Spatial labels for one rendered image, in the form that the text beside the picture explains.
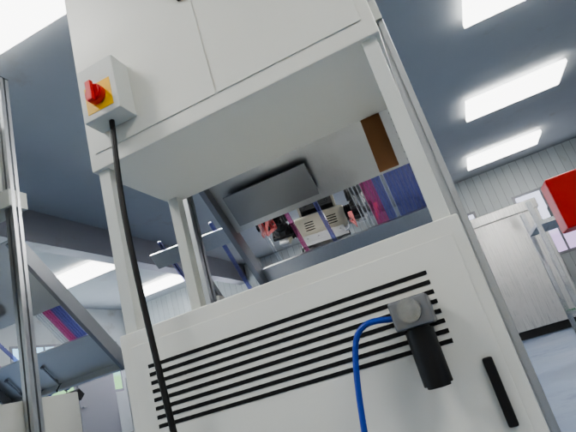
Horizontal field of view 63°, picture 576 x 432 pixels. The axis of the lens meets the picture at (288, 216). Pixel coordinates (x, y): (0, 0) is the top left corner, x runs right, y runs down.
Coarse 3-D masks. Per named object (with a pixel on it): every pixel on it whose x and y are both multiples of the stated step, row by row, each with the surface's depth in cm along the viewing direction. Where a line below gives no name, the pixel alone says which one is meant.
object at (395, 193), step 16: (384, 176) 155; (400, 176) 155; (352, 192) 159; (368, 192) 159; (384, 192) 158; (400, 192) 158; (416, 192) 158; (368, 208) 162; (384, 208) 162; (400, 208) 161; (416, 208) 161; (368, 224) 165
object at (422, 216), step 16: (384, 224) 164; (400, 224) 163; (416, 224) 163; (336, 240) 169; (352, 240) 168; (368, 240) 167; (304, 256) 172; (320, 256) 172; (336, 256) 172; (272, 272) 177; (288, 272) 176
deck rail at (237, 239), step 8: (200, 192) 156; (208, 192) 159; (208, 200) 158; (216, 208) 160; (216, 216) 161; (224, 216) 163; (224, 224) 162; (232, 232) 165; (232, 240) 165; (240, 240) 169; (240, 248) 167; (248, 248) 173; (248, 256) 170; (248, 264) 171; (256, 264) 174; (256, 272) 172; (264, 280) 175
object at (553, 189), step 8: (560, 176) 141; (568, 176) 140; (544, 184) 143; (552, 184) 141; (560, 184) 140; (568, 184) 139; (544, 192) 147; (552, 192) 140; (560, 192) 140; (568, 192) 139; (552, 200) 142; (560, 200) 139; (568, 200) 138; (552, 208) 146; (560, 208) 139; (568, 208) 138; (560, 216) 141; (568, 216) 138; (560, 224) 144; (568, 224) 137
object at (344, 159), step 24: (384, 120) 144; (312, 144) 150; (336, 144) 149; (360, 144) 149; (264, 168) 155; (288, 168) 154; (312, 168) 154; (336, 168) 154; (360, 168) 153; (216, 192) 160; (240, 192) 156; (264, 192) 155; (288, 192) 155; (312, 192) 154; (336, 192) 158; (240, 216) 160; (264, 216) 164
